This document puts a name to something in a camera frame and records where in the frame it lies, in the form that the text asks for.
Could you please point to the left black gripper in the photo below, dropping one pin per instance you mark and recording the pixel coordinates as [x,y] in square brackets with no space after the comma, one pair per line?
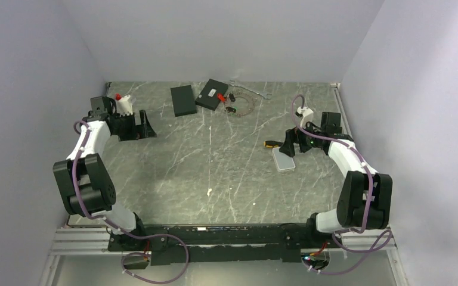
[144,130]

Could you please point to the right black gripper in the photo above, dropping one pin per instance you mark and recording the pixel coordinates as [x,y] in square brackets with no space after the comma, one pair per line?
[288,146]

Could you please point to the red tagged key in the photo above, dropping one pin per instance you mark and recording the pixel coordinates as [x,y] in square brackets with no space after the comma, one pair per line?
[222,97]

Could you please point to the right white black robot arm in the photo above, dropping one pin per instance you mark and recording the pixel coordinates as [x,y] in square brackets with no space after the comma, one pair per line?
[365,198]

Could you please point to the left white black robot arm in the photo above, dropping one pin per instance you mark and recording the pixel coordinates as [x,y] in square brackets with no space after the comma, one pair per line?
[84,183]

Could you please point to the clear plastic case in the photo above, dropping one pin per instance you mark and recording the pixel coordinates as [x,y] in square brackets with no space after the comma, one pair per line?
[283,162]

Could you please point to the yellow black screwdriver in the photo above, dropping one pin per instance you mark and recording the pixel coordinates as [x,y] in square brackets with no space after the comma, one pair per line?
[272,144]

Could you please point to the black flat box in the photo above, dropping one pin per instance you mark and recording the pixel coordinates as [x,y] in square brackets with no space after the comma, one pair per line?
[183,100]

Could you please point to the black box with label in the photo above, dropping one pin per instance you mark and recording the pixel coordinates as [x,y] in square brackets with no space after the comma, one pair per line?
[208,97]

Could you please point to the silver wrench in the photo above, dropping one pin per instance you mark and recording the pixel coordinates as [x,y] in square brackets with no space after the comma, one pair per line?
[235,83]

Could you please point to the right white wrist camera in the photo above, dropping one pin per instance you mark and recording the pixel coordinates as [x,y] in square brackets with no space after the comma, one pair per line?
[305,114]

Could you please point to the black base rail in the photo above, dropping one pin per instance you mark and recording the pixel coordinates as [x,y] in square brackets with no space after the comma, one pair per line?
[180,252]

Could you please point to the aluminium frame rail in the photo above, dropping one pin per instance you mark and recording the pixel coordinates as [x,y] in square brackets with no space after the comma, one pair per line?
[99,240]

